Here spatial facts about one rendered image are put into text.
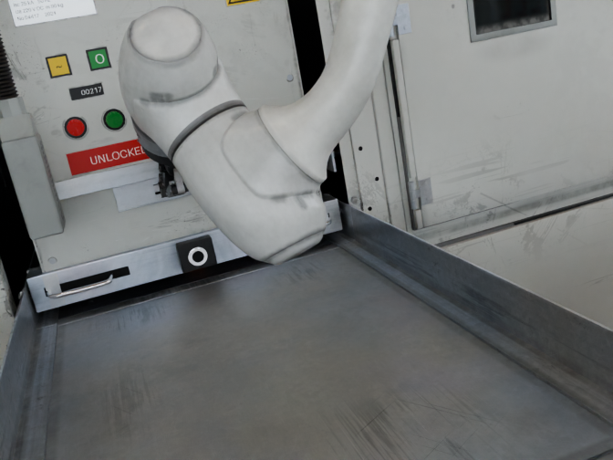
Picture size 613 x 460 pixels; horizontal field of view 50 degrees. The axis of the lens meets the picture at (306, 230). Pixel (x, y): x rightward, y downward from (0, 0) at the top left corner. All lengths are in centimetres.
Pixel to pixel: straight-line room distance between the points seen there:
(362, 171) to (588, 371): 60
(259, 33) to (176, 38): 48
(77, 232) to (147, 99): 47
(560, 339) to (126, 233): 71
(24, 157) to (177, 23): 40
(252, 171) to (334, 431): 26
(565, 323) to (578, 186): 75
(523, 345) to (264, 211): 32
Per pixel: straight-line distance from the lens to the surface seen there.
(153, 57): 67
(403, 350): 78
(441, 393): 70
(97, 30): 111
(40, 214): 101
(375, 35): 67
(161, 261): 114
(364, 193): 117
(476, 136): 124
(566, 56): 135
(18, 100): 102
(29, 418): 85
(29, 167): 100
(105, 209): 112
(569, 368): 72
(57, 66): 110
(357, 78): 66
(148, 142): 82
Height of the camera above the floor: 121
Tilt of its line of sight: 16 degrees down
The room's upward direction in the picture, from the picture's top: 11 degrees counter-clockwise
